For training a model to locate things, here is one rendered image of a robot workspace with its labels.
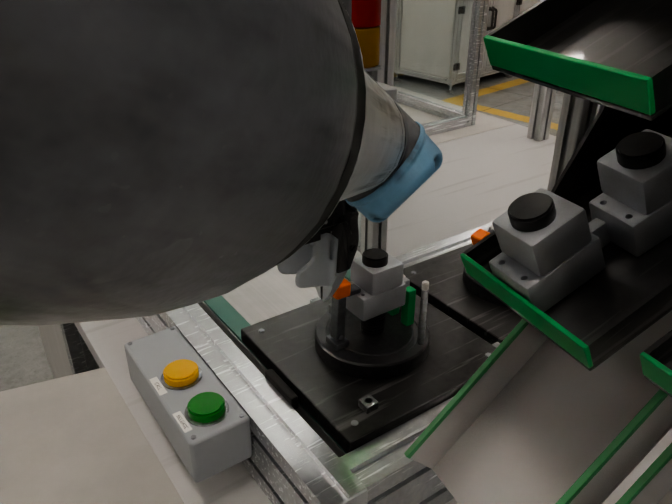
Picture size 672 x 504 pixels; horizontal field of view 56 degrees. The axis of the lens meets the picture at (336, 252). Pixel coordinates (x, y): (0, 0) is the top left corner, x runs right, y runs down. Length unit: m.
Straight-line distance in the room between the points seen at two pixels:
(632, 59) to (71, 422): 0.76
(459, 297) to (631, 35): 0.53
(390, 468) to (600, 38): 0.43
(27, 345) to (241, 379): 1.95
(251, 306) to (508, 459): 0.51
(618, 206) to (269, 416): 0.42
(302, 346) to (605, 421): 0.38
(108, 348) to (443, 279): 0.51
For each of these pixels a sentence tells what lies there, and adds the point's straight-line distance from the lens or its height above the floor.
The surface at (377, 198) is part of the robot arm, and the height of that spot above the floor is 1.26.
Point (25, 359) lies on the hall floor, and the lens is 2.59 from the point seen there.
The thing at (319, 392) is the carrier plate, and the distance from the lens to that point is 0.72.
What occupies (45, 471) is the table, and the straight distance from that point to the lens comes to 0.86.
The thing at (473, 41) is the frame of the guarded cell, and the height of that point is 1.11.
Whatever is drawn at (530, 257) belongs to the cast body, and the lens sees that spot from 0.43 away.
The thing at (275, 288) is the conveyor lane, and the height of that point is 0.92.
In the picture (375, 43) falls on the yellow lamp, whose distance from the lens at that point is 0.85.
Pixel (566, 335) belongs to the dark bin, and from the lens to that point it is 0.42.
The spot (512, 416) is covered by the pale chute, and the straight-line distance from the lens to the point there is 0.59.
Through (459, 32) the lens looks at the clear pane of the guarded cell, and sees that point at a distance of 2.01.
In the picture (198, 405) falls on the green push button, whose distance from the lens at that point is 0.71.
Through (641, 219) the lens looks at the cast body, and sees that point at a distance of 0.47.
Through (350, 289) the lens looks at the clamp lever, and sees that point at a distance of 0.71.
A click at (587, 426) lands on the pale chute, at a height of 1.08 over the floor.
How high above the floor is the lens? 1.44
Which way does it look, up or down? 28 degrees down
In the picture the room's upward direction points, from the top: straight up
